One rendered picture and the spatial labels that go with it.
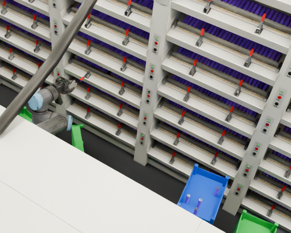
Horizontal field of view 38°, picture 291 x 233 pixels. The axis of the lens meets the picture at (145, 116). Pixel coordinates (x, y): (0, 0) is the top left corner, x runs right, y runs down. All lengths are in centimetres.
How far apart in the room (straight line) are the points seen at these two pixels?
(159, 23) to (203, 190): 93
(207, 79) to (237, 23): 39
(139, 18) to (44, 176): 163
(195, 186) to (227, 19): 91
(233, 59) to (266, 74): 18
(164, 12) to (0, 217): 161
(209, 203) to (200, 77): 67
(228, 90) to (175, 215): 156
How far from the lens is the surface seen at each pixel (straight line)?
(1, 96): 353
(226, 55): 217
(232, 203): 283
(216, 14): 209
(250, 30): 204
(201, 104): 243
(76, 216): 75
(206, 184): 239
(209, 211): 230
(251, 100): 226
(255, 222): 253
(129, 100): 267
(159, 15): 221
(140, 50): 242
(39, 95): 242
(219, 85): 229
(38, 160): 83
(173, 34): 224
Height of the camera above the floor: 237
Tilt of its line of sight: 45 degrees down
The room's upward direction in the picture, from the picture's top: 8 degrees clockwise
